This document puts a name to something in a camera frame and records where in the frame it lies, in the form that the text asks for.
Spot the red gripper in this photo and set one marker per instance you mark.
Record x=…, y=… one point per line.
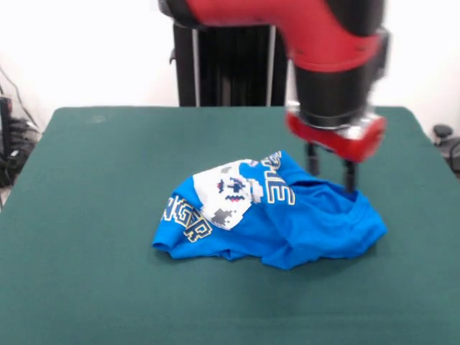
x=345, y=143

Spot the blue printed shirt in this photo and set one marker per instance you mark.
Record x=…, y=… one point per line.
x=305, y=230

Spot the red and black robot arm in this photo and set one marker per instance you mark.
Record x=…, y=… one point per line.
x=323, y=54

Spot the black office chair base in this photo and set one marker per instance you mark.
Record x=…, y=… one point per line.
x=449, y=143

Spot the dark green table cloth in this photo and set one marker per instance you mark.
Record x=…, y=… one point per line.
x=90, y=251

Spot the black box device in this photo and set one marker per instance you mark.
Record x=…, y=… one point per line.
x=5, y=122

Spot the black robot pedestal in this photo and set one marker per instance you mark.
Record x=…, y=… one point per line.
x=233, y=64

